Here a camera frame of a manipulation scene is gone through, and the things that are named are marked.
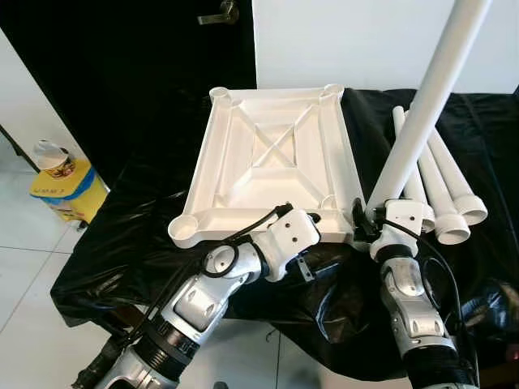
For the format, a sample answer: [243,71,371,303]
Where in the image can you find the white plastic table top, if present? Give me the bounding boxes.
[168,83,367,249]

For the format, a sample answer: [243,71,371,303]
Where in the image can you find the black plastic table cover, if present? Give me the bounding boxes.
[50,88,519,382]

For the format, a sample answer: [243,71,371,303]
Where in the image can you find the black door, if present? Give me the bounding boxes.
[0,0,258,187]

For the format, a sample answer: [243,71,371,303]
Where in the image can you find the yellow blue cardboard box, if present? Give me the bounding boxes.
[30,158,109,224]

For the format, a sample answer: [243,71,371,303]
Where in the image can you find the instant noodle cup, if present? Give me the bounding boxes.
[34,139,75,179]

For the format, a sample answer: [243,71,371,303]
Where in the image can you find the thin black rod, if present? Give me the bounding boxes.
[0,123,40,173]

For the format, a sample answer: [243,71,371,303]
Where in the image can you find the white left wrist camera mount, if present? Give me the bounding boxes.
[247,209,321,283]

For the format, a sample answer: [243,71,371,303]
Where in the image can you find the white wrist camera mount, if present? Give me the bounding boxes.
[247,209,321,283]
[371,199,436,262]

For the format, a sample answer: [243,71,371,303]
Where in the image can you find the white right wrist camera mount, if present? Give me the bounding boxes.
[371,199,436,262]

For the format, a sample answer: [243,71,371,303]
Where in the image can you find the metal door handle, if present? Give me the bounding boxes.
[197,0,240,25]

